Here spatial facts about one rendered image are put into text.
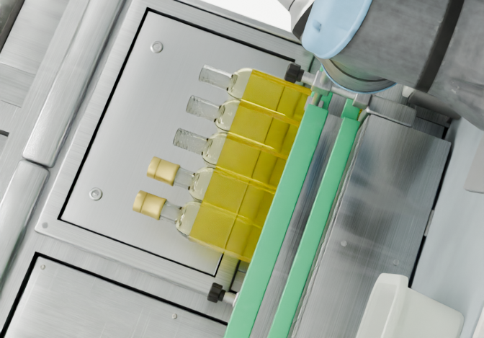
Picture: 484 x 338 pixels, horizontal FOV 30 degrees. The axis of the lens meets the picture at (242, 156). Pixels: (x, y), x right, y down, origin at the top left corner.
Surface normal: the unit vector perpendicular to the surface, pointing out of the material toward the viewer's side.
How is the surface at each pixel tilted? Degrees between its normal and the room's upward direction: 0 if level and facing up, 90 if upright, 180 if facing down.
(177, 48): 90
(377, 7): 87
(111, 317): 91
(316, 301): 90
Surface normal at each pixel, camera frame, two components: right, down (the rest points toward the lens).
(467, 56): -0.47, 0.14
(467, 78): -0.55, 0.41
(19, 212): 0.05, -0.25
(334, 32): -0.33, 0.55
